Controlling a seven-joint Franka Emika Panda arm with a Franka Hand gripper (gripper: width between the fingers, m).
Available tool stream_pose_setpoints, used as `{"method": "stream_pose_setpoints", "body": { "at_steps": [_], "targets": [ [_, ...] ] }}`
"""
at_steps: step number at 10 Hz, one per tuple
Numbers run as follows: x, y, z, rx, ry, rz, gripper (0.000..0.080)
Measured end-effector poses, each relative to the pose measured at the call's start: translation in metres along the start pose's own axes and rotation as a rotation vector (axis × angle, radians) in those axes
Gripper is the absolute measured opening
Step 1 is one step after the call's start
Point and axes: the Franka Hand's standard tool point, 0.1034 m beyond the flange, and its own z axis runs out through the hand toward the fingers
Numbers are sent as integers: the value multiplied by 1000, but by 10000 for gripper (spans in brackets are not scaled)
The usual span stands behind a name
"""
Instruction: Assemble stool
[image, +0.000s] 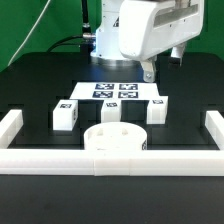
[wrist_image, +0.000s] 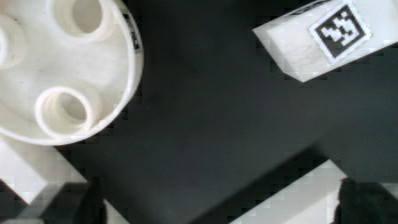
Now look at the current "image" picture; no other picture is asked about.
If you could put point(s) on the white round stool seat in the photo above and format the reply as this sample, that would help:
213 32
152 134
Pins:
120 136

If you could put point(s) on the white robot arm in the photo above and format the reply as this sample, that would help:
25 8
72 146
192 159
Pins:
106 50

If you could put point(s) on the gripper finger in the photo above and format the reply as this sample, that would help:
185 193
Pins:
177 54
149 70

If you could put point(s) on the white U-shaped fence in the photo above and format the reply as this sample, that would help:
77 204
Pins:
101 163

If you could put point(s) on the white sheet with markers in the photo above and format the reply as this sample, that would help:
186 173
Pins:
113 90

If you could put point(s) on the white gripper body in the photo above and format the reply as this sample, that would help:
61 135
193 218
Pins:
148 28

